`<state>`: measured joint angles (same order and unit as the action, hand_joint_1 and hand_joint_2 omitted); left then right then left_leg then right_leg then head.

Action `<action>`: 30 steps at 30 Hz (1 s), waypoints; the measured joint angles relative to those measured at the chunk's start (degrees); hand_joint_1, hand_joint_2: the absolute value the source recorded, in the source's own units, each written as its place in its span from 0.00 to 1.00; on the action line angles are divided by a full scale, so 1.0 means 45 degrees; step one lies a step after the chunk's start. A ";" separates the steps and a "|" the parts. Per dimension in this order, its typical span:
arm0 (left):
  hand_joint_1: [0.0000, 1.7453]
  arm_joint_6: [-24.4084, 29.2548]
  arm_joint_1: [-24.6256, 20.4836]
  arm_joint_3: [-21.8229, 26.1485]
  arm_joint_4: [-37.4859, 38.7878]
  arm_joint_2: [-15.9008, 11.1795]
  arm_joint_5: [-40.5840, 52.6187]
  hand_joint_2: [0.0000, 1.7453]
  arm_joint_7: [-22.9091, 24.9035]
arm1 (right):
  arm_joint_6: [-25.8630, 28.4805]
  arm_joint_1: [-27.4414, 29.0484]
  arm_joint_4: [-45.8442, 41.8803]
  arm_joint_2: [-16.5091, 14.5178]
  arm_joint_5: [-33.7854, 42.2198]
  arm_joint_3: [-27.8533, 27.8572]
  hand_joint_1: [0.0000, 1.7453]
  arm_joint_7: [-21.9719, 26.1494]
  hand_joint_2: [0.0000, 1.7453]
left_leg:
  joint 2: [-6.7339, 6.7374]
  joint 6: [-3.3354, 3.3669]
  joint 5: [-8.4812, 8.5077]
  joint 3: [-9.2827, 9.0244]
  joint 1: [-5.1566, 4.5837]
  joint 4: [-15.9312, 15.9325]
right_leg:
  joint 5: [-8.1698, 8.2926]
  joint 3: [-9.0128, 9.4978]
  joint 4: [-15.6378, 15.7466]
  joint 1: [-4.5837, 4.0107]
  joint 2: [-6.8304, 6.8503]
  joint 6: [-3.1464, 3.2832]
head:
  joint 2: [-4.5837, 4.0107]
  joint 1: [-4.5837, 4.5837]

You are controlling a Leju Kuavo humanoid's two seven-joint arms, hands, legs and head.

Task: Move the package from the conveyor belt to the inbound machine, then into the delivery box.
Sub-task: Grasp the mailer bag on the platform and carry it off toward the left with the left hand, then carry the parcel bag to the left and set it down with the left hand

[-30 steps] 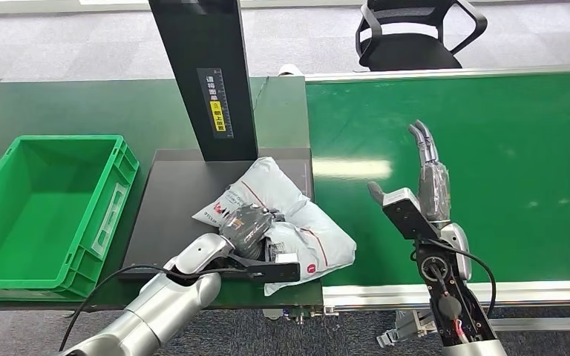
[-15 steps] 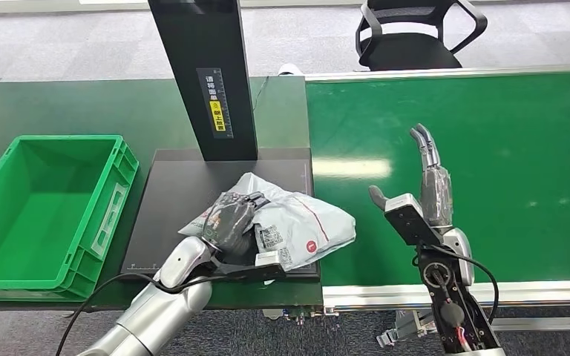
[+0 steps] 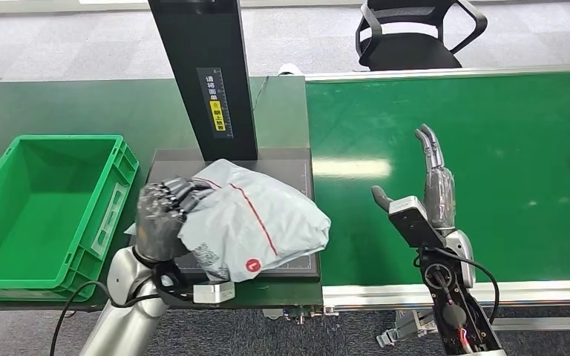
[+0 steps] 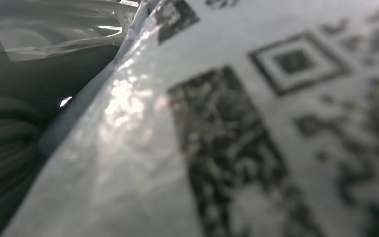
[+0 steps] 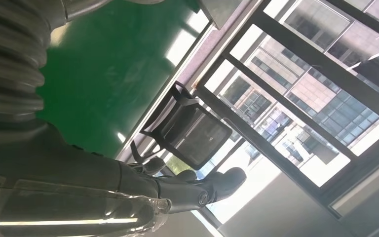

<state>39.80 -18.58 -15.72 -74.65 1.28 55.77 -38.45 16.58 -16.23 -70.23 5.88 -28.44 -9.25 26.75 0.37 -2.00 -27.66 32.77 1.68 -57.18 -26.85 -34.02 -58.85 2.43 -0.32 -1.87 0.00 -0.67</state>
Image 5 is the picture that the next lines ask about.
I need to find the black mesh office chair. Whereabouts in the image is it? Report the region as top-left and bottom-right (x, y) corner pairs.
(130, 81), (233, 171)

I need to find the building outside window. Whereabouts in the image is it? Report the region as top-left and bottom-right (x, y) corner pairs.
(219, 0), (379, 164)

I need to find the black window frame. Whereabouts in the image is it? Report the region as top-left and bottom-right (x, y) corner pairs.
(192, 0), (379, 230)

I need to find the ribbed grey right arm sleeve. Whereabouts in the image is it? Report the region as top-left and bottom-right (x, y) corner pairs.
(0, 0), (67, 126)

